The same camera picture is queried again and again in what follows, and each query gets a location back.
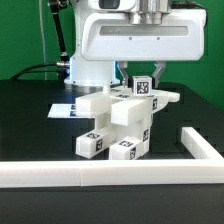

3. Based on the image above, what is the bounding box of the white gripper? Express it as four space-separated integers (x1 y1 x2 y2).
81 9 206 88

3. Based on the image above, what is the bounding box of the small tagged cube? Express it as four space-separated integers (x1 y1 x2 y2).
133 76 152 96

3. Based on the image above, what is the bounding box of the white chair back frame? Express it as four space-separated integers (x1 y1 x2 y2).
75 86 180 126

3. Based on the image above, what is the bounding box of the white chair seat part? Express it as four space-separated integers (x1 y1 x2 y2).
95 114 152 158

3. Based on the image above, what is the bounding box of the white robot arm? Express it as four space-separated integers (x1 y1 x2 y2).
66 0 207 87

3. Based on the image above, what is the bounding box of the white U-shaped fence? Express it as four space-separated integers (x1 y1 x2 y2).
0 127 224 188

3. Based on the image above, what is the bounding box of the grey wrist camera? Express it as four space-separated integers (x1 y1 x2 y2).
88 0 136 12

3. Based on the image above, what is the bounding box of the white marker base plate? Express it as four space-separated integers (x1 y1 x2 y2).
48 104 91 119

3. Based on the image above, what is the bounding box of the black cable bundle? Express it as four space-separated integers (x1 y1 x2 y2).
9 63 69 81

